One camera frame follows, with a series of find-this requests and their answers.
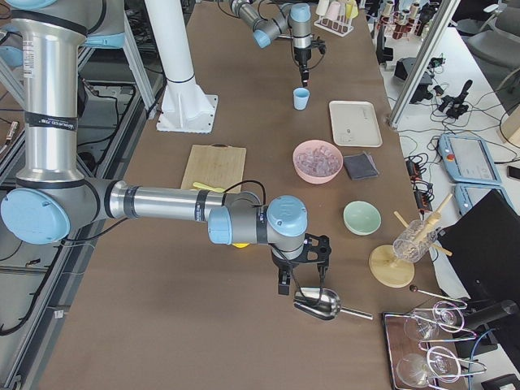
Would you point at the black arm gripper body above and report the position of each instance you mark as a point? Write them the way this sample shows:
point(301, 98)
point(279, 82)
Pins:
point(301, 56)

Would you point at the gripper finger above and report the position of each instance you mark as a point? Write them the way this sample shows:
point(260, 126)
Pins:
point(305, 75)

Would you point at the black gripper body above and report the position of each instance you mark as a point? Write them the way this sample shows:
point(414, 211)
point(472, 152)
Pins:
point(281, 258)

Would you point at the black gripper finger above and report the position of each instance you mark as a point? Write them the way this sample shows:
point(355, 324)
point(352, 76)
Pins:
point(284, 283)

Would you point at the light blue plastic cup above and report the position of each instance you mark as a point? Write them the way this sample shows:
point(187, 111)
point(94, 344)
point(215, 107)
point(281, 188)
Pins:
point(301, 97)

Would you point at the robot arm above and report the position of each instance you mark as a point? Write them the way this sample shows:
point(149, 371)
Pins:
point(52, 198)
point(293, 18)

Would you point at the steel ice scoop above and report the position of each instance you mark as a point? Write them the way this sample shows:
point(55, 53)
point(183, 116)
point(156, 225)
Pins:
point(324, 304)

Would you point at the wooden cup stand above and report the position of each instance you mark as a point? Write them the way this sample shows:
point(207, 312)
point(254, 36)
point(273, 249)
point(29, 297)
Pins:
point(387, 268)

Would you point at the pink bowl of ice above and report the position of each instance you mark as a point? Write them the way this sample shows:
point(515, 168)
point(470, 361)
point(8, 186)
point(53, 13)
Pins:
point(317, 161)

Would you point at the mint green bowl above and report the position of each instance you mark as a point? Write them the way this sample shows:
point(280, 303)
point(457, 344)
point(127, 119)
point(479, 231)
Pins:
point(361, 218)

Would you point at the cream rabbit tray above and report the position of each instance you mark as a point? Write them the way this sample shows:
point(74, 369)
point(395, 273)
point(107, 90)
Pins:
point(354, 124)

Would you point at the grey folded cloth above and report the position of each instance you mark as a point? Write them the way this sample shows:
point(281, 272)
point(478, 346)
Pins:
point(360, 166)

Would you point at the clear glass mug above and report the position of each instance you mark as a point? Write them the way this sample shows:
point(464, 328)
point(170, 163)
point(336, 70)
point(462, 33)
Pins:
point(411, 245)

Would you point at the wooden cutting board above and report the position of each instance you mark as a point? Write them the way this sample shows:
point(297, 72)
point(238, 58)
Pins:
point(216, 166)

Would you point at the yellow plastic knife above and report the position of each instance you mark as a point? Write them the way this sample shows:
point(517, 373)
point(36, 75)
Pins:
point(201, 186)

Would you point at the black framed tray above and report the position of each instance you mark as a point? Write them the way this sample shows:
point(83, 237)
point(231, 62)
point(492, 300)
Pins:
point(398, 344)

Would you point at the wine glass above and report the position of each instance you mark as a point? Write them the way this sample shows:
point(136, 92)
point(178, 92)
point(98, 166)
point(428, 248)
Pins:
point(426, 324)
point(437, 367)

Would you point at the blue teach pendant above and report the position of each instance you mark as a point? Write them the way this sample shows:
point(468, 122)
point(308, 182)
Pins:
point(467, 159)
point(468, 195)

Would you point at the black smartphone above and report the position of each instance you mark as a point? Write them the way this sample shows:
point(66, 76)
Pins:
point(513, 172)

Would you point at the white wire cup rack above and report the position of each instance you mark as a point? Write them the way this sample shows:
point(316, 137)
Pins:
point(336, 16)

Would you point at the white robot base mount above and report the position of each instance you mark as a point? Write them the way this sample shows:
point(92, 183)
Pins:
point(185, 106)

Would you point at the aluminium frame post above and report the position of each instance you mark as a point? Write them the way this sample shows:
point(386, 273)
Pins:
point(439, 24)

